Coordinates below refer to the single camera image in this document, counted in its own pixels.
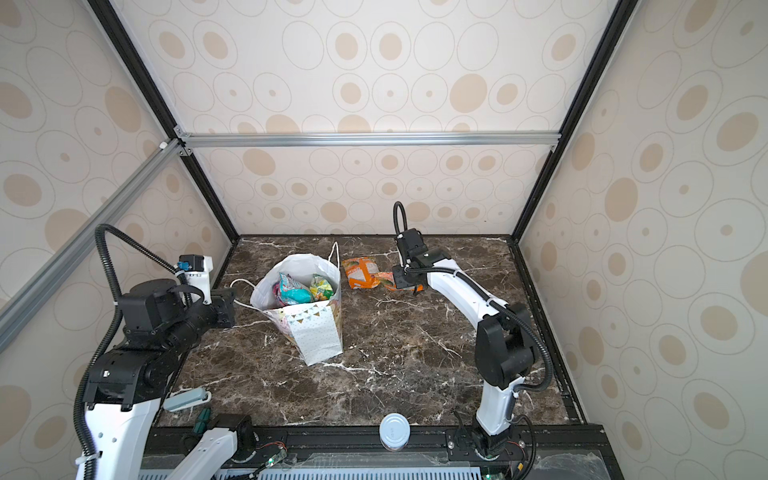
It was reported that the orange snack packet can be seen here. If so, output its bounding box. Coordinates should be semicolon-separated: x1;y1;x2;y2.
341;257;380;289

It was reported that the teal Fox's candy packet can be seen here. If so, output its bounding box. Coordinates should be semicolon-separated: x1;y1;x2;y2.
278;273;313;306

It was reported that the white paper bag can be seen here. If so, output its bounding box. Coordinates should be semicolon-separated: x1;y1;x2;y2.
230;244;343;366

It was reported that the green snack packet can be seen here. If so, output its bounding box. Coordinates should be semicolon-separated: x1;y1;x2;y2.
309;274;334;302

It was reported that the pink Fox's candy packet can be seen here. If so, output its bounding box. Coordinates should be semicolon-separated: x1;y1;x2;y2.
375;271;425;295

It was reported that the purple snack packet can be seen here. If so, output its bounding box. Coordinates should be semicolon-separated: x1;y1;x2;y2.
272;282;284;307

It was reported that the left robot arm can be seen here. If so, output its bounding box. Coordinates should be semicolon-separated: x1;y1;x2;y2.
73;224;235;479

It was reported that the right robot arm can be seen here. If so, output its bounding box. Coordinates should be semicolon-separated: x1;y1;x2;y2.
392;201;554;458

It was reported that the white round cap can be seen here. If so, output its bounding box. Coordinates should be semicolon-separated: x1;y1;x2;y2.
379;413;411;451

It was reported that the horizontal aluminium bar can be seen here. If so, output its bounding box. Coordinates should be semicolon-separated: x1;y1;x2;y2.
180;131;561;149

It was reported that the diagonal aluminium bar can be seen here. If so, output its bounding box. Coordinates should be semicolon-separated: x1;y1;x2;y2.
1;139;180;349

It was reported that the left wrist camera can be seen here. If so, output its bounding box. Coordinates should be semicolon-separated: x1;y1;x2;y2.
177;254;213;305

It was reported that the grey tool handle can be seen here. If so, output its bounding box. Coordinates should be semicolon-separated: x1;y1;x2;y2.
163;387;212;412

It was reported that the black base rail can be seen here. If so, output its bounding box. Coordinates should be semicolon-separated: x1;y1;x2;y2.
105;423;625;480

